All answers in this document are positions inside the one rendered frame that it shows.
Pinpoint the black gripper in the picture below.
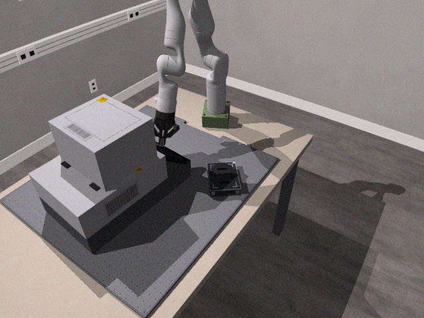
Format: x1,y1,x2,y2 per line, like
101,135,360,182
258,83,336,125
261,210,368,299
153,110,180,147

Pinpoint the light grey benchtop lab instrument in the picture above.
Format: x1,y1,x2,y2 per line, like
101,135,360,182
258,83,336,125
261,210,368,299
29,94,191,254

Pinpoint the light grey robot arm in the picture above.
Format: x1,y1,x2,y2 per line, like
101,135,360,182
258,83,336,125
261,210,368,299
154,0,229,115

